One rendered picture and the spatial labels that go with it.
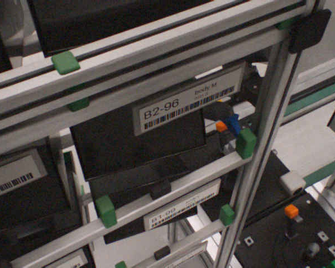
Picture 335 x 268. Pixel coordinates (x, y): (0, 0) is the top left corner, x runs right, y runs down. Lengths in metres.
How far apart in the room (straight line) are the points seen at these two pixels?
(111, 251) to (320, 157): 0.60
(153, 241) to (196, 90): 0.78
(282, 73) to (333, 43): 2.71
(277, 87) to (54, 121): 0.19
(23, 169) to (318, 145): 0.99
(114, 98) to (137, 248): 0.79
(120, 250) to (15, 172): 0.78
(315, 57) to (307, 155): 1.79
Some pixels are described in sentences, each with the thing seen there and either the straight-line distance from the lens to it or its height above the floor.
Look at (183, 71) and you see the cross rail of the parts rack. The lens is 0.26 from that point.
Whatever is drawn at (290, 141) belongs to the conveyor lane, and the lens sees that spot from 1.15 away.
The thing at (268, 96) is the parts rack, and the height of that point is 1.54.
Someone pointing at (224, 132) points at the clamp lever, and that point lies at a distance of 0.94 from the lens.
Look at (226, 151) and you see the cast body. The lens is 0.93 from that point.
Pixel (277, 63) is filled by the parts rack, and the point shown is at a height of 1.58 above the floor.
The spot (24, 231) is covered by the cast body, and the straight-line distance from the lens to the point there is 0.57.
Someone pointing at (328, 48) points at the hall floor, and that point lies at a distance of 2.98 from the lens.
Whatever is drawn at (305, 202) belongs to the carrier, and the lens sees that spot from 0.99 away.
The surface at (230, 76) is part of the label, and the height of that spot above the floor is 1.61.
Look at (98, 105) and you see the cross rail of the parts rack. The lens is 0.24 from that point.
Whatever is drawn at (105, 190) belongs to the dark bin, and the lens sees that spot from 0.63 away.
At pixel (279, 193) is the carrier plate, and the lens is 0.99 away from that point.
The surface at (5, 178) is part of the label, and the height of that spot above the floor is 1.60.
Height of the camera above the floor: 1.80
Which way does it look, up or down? 53 degrees down
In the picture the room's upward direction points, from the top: 1 degrees clockwise
